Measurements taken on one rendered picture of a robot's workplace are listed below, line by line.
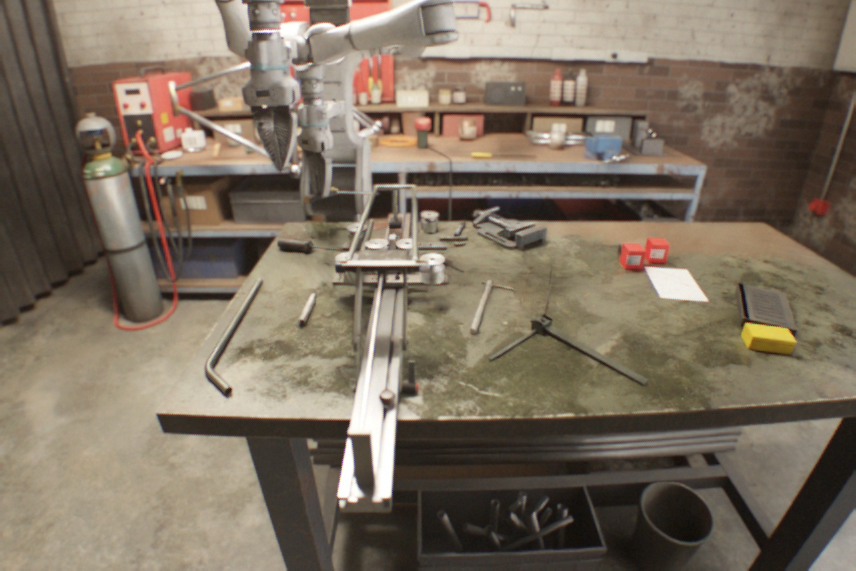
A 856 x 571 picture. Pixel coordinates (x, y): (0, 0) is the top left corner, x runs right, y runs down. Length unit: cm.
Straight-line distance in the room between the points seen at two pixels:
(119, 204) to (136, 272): 38
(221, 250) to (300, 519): 196
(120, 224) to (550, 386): 228
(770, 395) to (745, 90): 299
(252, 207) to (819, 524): 252
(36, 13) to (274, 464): 321
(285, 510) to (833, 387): 101
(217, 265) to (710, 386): 250
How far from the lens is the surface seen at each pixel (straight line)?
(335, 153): 144
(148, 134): 291
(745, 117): 376
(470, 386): 75
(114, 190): 260
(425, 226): 126
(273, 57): 89
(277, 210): 254
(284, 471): 92
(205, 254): 282
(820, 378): 100
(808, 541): 149
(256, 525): 171
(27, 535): 204
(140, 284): 277
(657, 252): 123
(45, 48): 365
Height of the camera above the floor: 138
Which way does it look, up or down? 25 degrees down
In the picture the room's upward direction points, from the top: straight up
